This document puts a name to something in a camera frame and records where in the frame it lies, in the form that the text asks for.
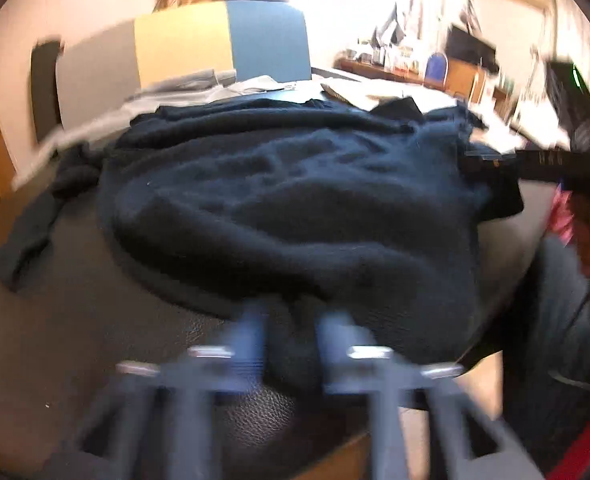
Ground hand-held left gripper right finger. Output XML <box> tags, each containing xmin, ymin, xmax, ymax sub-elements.
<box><xmin>315</xmin><ymin>310</ymin><xmax>540</xmax><ymax>480</ymax></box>

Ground person's grey trousers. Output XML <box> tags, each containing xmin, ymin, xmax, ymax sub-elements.
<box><xmin>500</xmin><ymin>235</ymin><xmax>590</xmax><ymax>461</ymax></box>

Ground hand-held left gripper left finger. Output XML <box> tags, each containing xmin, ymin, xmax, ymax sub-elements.
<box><xmin>50</xmin><ymin>302</ymin><xmax>272</xmax><ymax>480</ymax></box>

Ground grey yellow blue chair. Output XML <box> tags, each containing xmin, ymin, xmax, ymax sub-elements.
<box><xmin>55</xmin><ymin>0</ymin><xmax>313</xmax><ymax>126</ymax></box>

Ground grey garment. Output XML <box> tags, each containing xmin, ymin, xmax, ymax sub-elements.
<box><xmin>115</xmin><ymin>67</ymin><xmax>296</xmax><ymax>111</ymax></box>

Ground wooden sideboard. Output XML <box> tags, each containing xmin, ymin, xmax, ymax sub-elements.
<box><xmin>335</xmin><ymin>57</ymin><xmax>513</xmax><ymax>111</ymax></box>

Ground black upright post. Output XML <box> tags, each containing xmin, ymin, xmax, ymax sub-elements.
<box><xmin>30</xmin><ymin>37</ymin><xmax>66</xmax><ymax>143</ymax></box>

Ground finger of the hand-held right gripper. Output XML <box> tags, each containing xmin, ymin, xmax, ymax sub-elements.
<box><xmin>465</xmin><ymin>147</ymin><xmax>590</xmax><ymax>182</ymax></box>

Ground black monitor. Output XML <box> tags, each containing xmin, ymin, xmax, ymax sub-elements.
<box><xmin>445</xmin><ymin>25</ymin><xmax>500</xmax><ymax>73</ymax></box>

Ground black knit sweater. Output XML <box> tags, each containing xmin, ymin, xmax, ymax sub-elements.
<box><xmin>0</xmin><ymin>95</ymin><xmax>526</xmax><ymax>396</ymax></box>

